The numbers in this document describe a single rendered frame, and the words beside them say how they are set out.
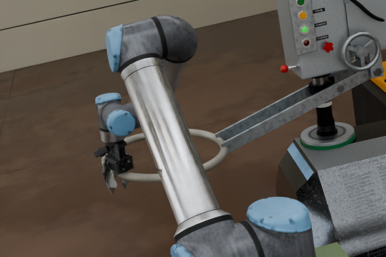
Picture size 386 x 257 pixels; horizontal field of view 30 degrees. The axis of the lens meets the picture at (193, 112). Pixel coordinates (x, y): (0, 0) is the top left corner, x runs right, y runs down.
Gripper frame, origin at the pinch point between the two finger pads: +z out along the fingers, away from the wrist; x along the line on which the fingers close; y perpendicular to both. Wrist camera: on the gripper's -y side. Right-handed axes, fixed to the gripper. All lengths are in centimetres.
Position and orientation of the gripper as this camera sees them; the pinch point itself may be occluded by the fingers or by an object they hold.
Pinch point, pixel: (117, 187)
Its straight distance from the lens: 269.8
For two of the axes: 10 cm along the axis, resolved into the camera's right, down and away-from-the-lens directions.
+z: 0.9, 9.3, 3.5
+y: 6.5, 2.1, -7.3
